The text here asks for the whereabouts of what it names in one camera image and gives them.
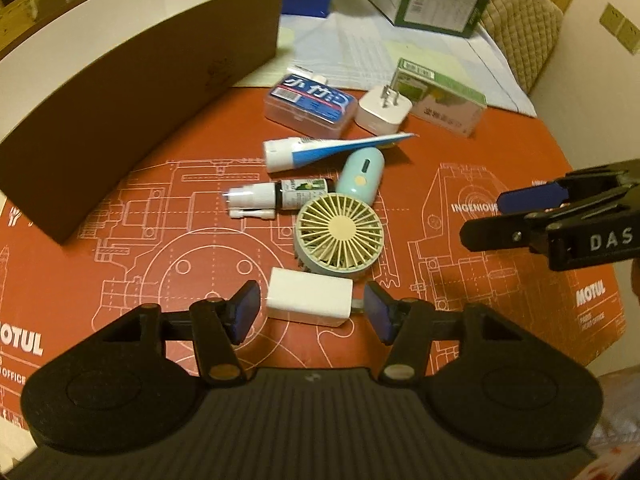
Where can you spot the white blue toothpaste tube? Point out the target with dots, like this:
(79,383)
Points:
(300,152)

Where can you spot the white cotton swab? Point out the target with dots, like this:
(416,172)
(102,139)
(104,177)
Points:
(260,214)

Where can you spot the clear plastic box blue label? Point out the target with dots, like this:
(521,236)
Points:
(310,102)

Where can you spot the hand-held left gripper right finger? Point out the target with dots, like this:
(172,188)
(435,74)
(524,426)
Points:
(377,315)

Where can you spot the brown cardboard box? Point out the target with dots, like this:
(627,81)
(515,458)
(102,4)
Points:
(125,125)

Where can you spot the mint handheld fan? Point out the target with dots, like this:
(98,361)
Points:
(340,232)

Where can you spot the white rectangular power adapter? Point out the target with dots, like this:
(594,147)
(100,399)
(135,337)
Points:
(307,297)

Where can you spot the white square plug adapter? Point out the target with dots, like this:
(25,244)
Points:
(380,115)

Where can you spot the beige quilted chair cushion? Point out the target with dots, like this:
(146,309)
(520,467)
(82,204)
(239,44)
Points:
(520,20)

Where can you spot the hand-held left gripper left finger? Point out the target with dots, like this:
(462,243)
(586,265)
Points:
(245,310)

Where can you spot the clear plastic bag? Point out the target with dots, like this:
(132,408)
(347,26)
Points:
(620,410)

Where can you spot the red printed mat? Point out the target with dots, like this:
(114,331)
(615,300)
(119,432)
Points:
(475,150)

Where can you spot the dark green spray bottle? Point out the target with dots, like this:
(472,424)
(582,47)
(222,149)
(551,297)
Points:
(300,192)

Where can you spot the green slim carton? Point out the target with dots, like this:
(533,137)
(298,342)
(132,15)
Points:
(450,110)

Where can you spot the wall socket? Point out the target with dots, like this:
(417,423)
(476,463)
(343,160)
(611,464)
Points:
(622,27)

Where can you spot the checked pastel cloth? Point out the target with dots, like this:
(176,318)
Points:
(350,45)

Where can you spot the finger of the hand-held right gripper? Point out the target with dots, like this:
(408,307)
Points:
(530,199)
(495,232)

